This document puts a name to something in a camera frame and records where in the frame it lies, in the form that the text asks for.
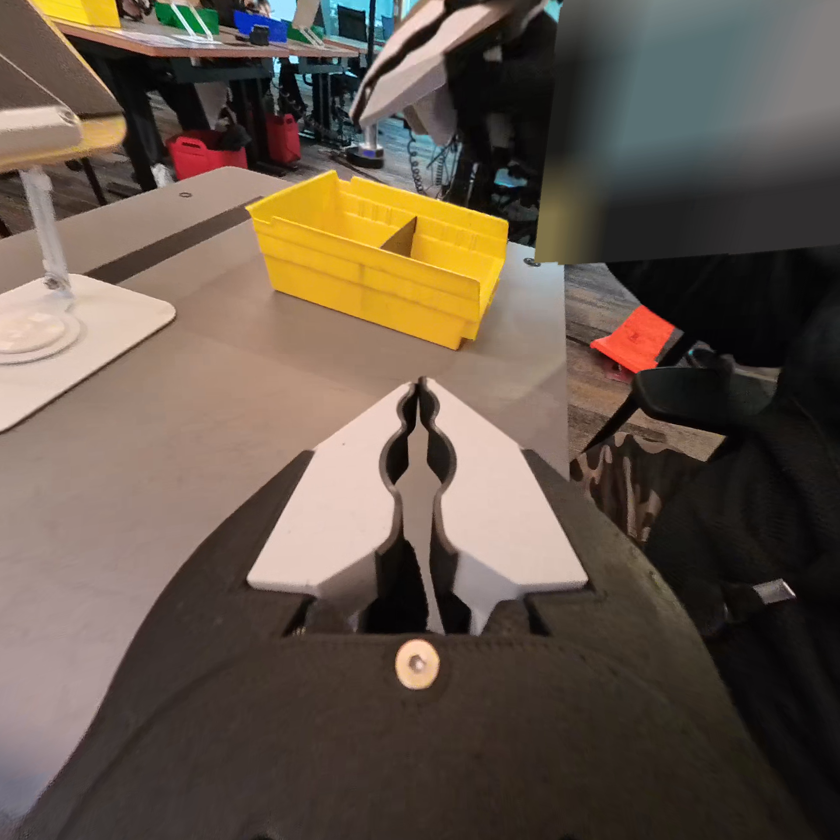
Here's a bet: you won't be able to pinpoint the red plastic bin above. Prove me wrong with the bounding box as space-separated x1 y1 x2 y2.
265 113 302 165
167 129 249 182

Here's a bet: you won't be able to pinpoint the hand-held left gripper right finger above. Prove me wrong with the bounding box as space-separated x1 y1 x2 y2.
418 377 589 636

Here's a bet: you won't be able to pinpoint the black chair armrest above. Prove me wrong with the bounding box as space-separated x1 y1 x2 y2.
581 351 779 455

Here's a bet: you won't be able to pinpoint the white flat device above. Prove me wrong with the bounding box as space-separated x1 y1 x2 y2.
0 105 84 173

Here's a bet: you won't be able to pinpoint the yellow plastic bin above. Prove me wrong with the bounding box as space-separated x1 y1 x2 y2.
246 169 510 351

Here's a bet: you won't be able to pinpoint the small yellow bin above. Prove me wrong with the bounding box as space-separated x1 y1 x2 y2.
33 0 123 29

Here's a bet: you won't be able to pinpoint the coiled black cable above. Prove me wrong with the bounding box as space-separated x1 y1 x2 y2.
408 130 462 199

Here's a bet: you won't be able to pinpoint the small blue bin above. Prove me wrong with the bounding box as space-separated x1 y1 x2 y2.
233 9 290 44

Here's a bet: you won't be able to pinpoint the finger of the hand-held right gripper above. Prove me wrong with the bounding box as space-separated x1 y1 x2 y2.
358 2 521 126
350 0 455 120

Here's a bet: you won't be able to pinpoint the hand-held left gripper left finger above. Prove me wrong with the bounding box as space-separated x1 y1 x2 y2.
246 381 421 634

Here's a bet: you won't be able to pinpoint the camouflage pants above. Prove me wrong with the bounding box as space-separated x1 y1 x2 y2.
570 433 691 547

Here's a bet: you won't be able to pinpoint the green plastic bin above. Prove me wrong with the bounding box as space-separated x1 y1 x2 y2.
155 1 220 34

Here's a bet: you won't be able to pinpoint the cardboard bin divider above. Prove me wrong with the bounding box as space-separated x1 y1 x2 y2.
379 218 420 256

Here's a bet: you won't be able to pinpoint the white stand with clear arms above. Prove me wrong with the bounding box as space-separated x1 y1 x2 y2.
0 0 177 434

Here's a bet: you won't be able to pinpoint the red plastic piece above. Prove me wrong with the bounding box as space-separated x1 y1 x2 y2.
589 305 684 382

